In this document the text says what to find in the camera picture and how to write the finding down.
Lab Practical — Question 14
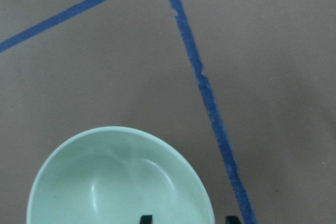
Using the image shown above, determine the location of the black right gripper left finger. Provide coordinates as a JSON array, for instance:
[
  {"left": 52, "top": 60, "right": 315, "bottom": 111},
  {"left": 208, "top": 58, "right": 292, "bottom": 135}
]
[{"left": 140, "top": 215, "right": 152, "bottom": 224}]

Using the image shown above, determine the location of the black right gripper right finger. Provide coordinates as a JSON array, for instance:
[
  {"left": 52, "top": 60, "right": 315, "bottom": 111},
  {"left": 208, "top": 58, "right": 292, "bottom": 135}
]
[{"left": 225, "top": 216, "right": 241, "bottom": 224}]

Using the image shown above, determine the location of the light green bowl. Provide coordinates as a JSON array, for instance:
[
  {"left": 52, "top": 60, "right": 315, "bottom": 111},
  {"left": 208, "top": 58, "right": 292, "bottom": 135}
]
[{"left": 26, "top": 126, "right": 215, "bottom": 223}]

